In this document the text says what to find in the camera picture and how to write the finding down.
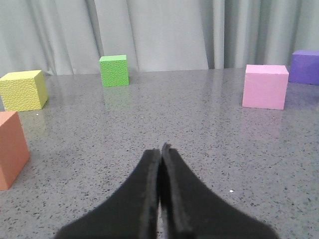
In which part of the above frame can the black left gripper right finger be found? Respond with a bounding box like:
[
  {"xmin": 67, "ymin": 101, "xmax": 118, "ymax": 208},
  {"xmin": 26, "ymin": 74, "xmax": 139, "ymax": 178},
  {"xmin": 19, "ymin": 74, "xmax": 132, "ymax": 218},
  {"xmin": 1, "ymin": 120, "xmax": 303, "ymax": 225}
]
[{"xmin": 161, "ymin": 143, "xmax": 278, "ymax": 239}]

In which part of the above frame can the pink foam cube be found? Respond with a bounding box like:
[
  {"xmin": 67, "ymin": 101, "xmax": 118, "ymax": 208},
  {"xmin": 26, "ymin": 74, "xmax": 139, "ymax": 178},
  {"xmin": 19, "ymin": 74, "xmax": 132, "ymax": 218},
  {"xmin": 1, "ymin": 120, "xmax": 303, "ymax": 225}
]
[{"xmin": 242, "ymin": 64, "xmax": 289, "ymax": 110}]

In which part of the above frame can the yellow foam cube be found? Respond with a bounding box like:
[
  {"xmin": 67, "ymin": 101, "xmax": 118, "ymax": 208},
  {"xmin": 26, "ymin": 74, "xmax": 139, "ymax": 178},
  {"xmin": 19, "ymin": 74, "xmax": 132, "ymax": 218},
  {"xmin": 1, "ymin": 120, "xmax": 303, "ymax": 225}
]
[{"xmin": 0, "ymin": 70, "xmax": 48, "ymax": 112}]

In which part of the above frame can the green foam cube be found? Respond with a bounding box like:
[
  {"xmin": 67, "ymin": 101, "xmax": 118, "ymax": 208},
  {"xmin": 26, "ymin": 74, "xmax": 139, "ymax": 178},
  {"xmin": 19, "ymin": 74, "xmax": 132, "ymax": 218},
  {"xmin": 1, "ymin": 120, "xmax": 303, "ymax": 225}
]
[{"xmin": 99, "ymin": 55, "xmax": 129, "ymax": 87}]

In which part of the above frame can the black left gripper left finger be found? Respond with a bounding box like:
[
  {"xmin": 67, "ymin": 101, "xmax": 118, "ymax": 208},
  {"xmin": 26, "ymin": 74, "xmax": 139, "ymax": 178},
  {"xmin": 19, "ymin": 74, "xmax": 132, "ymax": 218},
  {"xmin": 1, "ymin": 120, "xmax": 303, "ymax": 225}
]
[{"xmin": 56, "ymin": 149, "xmax": 160, "ymax": 239}]

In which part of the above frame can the grey curtain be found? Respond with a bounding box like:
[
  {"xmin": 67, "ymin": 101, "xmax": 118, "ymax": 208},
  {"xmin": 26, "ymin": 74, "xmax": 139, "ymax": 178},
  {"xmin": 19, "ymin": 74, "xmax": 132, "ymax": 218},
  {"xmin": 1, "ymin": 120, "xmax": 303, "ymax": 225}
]
[{"xmin": 0, "ymin": 0, "xmax": 319, "ymax": 75}]

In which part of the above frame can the orange foam cube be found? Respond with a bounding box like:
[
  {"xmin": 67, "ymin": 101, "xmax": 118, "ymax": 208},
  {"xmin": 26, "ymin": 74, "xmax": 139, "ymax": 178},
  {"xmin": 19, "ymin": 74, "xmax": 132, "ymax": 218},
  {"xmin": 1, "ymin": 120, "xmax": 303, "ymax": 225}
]
[{"xmin": 0, "ymin": 111, "xmax": 30, "ymax": 190}]

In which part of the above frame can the purple foam cube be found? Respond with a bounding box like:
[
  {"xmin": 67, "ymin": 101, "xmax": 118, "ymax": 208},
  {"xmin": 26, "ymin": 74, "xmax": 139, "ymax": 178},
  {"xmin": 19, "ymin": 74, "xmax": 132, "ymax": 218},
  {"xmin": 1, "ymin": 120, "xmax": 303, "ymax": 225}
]
[{"xmin": 289, "ymin": 50, "xmax": 319, "ymax": 85}]

